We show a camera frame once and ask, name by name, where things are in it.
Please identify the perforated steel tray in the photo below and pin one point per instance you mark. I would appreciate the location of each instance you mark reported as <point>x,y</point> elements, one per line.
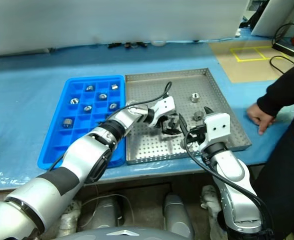
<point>207,85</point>

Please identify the person's bare hand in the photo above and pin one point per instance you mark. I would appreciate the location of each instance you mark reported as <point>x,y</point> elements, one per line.
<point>260,118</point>

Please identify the black flat device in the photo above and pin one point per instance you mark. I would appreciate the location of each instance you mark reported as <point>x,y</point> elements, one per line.
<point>285,48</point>

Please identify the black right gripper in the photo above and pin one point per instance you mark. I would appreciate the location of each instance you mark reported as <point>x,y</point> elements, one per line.
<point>197,133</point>

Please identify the person's black sleeved arm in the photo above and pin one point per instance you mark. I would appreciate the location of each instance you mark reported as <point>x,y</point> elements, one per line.
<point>287,85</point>

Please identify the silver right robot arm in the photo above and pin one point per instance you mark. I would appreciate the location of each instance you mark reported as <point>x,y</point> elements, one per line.
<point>229,165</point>

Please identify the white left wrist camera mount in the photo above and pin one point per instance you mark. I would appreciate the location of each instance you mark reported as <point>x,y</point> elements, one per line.
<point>167,103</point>

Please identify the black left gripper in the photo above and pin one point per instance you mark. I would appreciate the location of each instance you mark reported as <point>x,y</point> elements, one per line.
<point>170,120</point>

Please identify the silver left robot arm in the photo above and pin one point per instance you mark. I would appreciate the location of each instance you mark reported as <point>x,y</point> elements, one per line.
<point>87,150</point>

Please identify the person's black clothed body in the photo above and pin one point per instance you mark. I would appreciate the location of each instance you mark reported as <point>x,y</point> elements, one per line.
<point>284,175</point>

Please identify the metal roller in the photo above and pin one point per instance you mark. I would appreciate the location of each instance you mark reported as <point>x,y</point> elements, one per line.
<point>67,122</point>
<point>102,96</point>
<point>89,88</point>
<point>74,101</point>
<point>112,106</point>
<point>114,86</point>
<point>87,108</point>
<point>198,115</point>
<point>195,97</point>

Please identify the grey robot torso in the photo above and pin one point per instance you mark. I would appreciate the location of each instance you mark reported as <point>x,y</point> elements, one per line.
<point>122,233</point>

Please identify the brown cardboard sheet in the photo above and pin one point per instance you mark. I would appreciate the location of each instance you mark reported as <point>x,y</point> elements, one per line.
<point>242,67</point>

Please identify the white leaning panel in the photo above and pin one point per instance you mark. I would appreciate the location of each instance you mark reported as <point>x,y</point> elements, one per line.
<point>277,17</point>

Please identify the grey robot leg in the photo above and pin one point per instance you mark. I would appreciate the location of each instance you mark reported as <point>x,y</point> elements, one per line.
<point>177,215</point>
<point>104,212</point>

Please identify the blue compartment tray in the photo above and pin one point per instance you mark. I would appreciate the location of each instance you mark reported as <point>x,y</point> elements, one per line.
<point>62,140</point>

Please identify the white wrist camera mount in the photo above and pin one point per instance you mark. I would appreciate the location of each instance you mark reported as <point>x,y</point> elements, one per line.
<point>167,103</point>
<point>218,126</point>

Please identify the white wrapped cloth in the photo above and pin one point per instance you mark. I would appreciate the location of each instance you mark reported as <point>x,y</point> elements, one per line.
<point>68,220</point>
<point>209,200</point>

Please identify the small black clip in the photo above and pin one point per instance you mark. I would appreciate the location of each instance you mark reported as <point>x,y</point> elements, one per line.
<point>141,44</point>

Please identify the white tape roll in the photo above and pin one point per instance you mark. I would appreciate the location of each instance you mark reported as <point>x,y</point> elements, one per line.
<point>158,43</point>

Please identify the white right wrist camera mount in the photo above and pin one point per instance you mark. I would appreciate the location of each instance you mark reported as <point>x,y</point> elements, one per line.
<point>218,126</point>

